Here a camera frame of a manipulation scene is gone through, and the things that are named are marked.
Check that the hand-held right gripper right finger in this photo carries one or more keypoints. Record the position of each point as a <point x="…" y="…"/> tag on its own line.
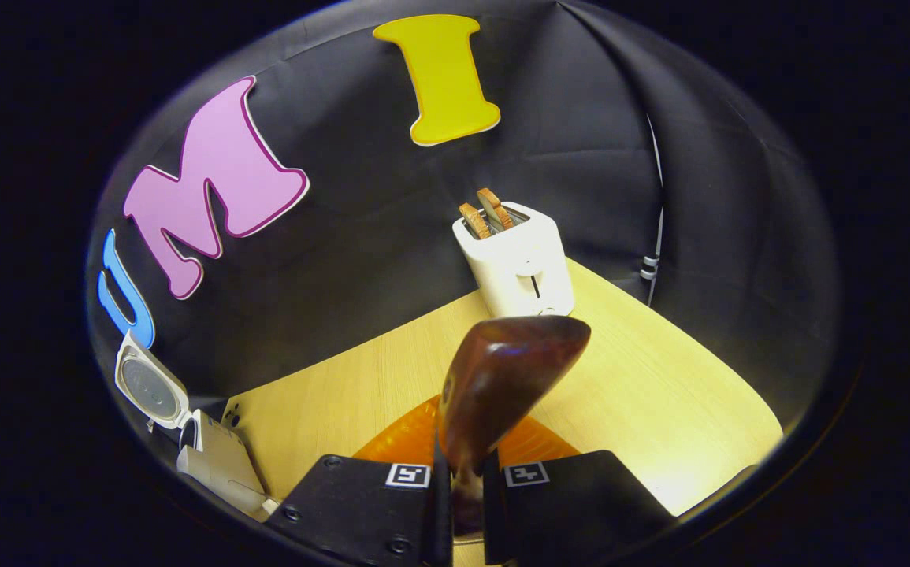
<point x="573" y="504"/>

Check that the black backdrop cloth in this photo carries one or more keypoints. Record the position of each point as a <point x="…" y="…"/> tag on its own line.
<point x="423" y="236"/>

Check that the white rice cooker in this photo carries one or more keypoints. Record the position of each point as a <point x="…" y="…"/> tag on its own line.
<point x="218" y="465"/>

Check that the brown toast slice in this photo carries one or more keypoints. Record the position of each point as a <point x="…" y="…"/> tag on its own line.
<point x="474" y="222"/>
<point x="495" y="209"/>

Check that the white toaster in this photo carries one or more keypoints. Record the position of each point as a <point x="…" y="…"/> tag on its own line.
<point x="518" y="268"/>

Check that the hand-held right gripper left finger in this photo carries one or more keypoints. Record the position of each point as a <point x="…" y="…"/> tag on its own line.
<point x="360" y="512"/>

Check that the brown wooden spoon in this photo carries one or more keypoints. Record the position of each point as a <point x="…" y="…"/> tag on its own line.
<point x="502" y="370"/>

